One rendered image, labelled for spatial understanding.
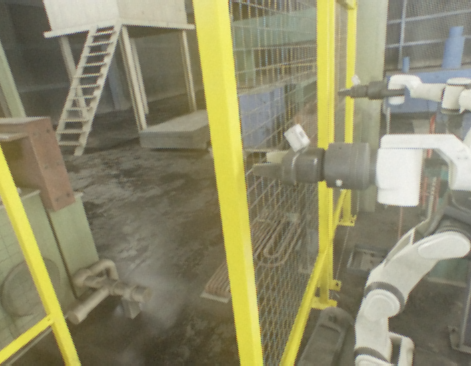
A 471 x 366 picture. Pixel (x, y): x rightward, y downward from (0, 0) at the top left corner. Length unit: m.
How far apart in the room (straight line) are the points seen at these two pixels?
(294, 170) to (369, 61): 2.57
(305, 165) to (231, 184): 0.18
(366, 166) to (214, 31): 0.36
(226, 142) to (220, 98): 0.09
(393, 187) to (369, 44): 2.58
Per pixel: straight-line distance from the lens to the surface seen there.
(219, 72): 0.65
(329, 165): 0.60
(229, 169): 0.69
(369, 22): 3.14
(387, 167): 0.61
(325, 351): 1.81
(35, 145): 2.28
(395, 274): 1.38
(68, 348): 2.16
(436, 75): 7.59
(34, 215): 2.43
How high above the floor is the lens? 1.54
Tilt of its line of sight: 21 degrees down
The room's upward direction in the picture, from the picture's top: 6 degrees counter-clockwise
